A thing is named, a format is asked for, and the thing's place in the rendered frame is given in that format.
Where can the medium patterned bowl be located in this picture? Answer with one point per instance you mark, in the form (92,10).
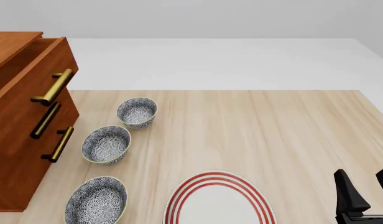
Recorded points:
(105,147)

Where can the wooden cabinet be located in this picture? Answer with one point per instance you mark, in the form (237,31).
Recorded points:
(6,45)

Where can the small deep patterned bowl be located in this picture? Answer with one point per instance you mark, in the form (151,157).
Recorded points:
(136,114)

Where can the large patterned bowl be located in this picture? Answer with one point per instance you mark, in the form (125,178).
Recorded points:
(95,203)

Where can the white plate with red rings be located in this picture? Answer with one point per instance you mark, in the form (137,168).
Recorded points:
(219,205)

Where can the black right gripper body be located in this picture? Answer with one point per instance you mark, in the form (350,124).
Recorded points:
(365,219)

